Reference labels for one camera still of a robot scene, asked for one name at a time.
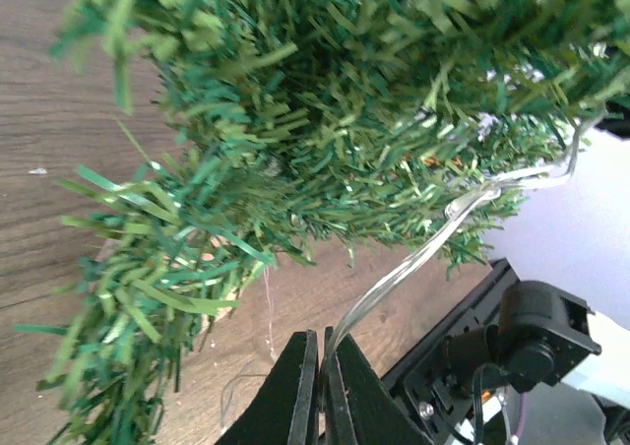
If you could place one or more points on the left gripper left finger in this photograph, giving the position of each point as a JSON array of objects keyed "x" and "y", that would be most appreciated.
[{"x": 284, "y": 410}]

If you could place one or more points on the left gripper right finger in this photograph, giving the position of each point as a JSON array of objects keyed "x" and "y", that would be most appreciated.
[{"x": 357, "y": 407}]

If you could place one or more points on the small green christmas tree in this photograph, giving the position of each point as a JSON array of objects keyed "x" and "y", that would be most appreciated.
[{"x": 406, "y": 122}]

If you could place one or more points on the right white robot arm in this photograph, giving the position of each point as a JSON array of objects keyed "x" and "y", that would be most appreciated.
[{"x": 544, "y": 335}]

